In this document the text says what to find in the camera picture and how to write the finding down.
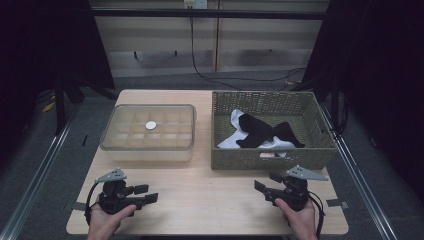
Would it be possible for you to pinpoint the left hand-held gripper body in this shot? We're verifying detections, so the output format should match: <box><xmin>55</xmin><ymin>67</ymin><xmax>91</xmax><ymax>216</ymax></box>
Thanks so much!
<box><xmin>94</xmin><ymin>167</ymin><xmax>148</xmax><ymax>217</ymax></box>

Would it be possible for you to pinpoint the white wall power outlet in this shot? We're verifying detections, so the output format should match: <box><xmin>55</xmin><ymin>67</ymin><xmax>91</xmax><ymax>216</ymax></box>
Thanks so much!
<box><xmin>183</xmin><ymin>0</ymin><xmax>208</xmax><ymax>10</ymax></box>

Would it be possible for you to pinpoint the clear plastic box lid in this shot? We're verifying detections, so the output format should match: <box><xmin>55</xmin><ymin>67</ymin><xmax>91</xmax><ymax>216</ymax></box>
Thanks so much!
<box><xmin>99</xmin><ymin>103</ymin><xmax>198</xmax><ymax>152</ymax></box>

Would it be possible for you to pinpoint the black wall cable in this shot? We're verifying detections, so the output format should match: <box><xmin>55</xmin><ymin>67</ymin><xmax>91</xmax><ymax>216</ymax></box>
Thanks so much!
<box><xmin>189</xmin><ymin>16</ymin><xmax>308</xmax><ymax>92</ymax></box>

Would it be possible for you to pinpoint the black horizontal metal bar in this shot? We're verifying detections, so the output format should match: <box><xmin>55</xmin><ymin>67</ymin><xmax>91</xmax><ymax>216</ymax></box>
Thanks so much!
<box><xmin>89</xmin><ymin>8</ymin><xmax>328</xmax><ymax>20</ymax></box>

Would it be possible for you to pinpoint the right hand-held gripper black cable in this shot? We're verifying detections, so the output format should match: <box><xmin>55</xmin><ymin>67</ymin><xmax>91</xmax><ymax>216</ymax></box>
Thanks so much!
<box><xmin>308</xmin><ymin>191</ymin><xmax>326</xmax><ymax>239</ymax></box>

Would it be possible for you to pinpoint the black curtain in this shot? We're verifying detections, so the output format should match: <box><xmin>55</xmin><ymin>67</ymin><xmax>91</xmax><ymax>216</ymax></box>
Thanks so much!
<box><xmin>301</xmin><ymin>0</ymin><xmax>424</xmax><ymax>201</ymax></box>
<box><xmin>0</xmin><ymin>0</ymin><xmax>116</xmax><ymax>168</ymax></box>

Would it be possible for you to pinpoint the metal floor rail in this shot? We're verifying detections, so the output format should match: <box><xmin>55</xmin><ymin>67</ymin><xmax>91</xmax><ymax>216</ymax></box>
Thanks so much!
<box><xmin>319</xmin><ymin>101</ymin><xmax>399</xmax><ymax>240</ymax></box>
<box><xmin>0</xmin><ymin>99</ymin><xmax>83</xmax><ymax>240</ymax></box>

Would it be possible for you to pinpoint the black metal stand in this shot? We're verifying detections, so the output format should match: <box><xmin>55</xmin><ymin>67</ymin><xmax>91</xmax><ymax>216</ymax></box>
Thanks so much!
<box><xmin>54</xmin><ymin>66</ymin><xmax>118</xmax><ymax>134</ymax></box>

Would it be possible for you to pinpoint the person's left hand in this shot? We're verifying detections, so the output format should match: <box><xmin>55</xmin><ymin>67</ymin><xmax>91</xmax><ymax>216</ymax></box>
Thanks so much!
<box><xmin>87</xmin><ymin>203</ymin><xmax>138</xmax><ymax>240</ymax></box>

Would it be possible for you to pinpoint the cream divided storage box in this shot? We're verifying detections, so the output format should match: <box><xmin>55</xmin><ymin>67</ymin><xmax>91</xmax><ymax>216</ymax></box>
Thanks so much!
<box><xmin>100</xmin><ymin>105</ymin><xmax>197</xmax><ymax>163</ymax></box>

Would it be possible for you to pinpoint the person's right hand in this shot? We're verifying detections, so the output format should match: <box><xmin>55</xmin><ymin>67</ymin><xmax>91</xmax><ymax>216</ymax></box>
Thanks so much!
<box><xmin>274</xmin><ymin>199</ymin><xmax>318</xmax><ymax>240</ymax></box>

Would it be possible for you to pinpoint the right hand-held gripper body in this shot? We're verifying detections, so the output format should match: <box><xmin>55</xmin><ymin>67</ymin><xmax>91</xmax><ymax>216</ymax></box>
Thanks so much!
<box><xmin>264</xmin><ymin>164</ymin><xmax>329</xmax><ymax>212</ymax></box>

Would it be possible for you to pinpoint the green woven basket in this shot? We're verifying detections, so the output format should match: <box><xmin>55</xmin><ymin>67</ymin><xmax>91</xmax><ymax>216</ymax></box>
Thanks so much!
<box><xmin>210</xmin><ymin>90</ymin><xmax>338</xmax><ymax>171</ymax></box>

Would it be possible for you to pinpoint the hand-held gripper black cable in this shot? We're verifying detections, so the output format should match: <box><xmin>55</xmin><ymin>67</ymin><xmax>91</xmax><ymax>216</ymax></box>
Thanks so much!
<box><xmin>308</xmin><ymin>191</ymin><xmax>326</xmax><ymax>239</ymax></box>
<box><xmin>84</xmin><ymin>182</ymin><xmax>101</xmax><ymax>226</ymax></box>

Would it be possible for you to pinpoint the left hand-held gripper black cable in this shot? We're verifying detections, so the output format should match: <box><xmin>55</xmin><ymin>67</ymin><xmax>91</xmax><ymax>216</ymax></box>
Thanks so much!
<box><xmin>84</xmin><ymin>182</ymin><xmax>101</xmax><ymax>226</ymax></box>

